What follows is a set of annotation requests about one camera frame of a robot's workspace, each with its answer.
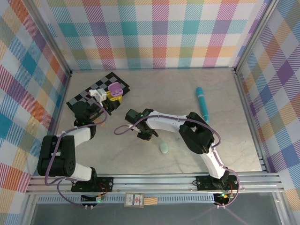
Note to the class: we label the aluminium side rail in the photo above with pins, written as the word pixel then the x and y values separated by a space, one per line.
pixel 250 117
pixel 63 93

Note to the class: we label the small label card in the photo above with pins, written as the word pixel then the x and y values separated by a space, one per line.
pixel 133 200

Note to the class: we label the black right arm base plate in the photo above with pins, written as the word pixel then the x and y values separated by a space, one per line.
pixel 204 182

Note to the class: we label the mint green earbud charging case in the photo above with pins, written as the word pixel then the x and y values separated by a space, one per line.
pixel 163 148

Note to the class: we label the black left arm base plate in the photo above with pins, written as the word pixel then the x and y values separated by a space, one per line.
pixel 105 184

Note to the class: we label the aluminium frame post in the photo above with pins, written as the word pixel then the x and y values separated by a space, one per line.
pixel 52 35
pixel 255 35

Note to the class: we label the teal marker pen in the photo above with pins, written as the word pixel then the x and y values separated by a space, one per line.
pixel 202 103

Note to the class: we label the small wooden block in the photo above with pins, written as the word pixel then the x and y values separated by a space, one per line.
pixel 150 201

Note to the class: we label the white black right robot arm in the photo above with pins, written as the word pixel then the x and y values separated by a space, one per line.
pixel 164 124

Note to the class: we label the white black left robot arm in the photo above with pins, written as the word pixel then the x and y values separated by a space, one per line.
pixel 56 159

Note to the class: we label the purple earbud charging case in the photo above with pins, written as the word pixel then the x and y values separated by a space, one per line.
pixel 114 87

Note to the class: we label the long aluminium mounting rail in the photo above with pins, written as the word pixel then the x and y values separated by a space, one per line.
pixel 152 182

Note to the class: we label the black grey folding chessboard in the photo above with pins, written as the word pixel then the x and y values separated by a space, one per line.
pixel 110 78

